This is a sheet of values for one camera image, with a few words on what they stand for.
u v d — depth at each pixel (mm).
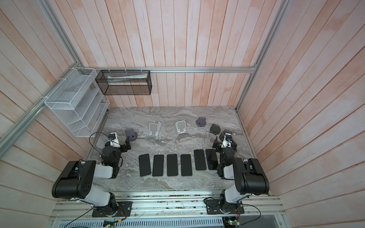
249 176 462
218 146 810
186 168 884
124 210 733
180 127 1027
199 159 908
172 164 905
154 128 1088
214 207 732
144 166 887
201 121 1083
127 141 840
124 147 837
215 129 1028
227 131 975
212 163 905
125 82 1034
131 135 982
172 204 749
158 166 908
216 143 833
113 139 768
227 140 758
